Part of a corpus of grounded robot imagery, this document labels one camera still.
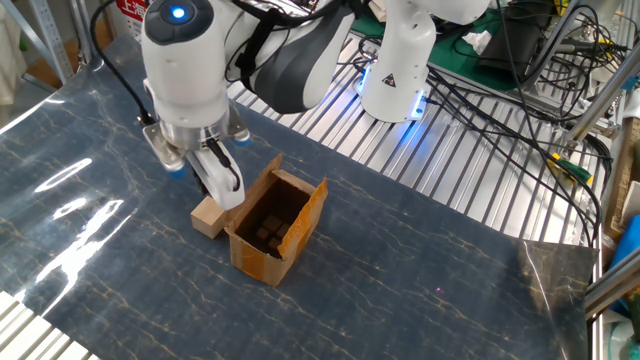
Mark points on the green cutting mat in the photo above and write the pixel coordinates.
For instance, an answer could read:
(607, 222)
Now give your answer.
(450, 60)

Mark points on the slotted metal upright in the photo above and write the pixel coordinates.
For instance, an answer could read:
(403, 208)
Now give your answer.
(50, 35)

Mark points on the small wooden cube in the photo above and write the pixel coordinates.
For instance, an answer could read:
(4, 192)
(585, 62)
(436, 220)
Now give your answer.
(272, 222)
(262, 233)
(283, 230)

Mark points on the red white sign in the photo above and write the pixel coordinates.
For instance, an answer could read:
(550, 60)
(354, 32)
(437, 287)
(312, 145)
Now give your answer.
(131, 10)

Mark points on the aluminium frame beam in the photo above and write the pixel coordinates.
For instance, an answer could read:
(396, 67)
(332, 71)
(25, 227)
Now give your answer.
(605, 95)
(555, 42)

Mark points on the blue plastic object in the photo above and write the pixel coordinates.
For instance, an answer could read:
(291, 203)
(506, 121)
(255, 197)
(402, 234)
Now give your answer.
(629, 245)

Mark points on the white crumpled tissue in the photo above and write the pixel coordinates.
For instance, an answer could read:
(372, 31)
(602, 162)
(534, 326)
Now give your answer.
(477, 41)

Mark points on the large wooden cube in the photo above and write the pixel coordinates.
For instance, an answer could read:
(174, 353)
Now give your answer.
(207, 217)

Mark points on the dark grey container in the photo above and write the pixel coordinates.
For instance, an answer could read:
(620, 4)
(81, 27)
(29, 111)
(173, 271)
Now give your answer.
(515, 35)

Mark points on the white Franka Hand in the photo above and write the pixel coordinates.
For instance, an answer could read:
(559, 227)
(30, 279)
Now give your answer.
(220, 180)

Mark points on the silver wrist camera blue caps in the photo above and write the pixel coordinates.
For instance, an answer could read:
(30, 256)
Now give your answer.
(160, 145)

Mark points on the white Franka Panda arm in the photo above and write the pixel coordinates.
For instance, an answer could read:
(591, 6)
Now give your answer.
(185, 75)

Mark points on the open cardboard box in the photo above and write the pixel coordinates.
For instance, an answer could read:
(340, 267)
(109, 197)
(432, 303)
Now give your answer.
(260, 260)

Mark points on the blue marble pattern mat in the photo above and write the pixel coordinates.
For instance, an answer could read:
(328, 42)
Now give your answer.
(400, 275)

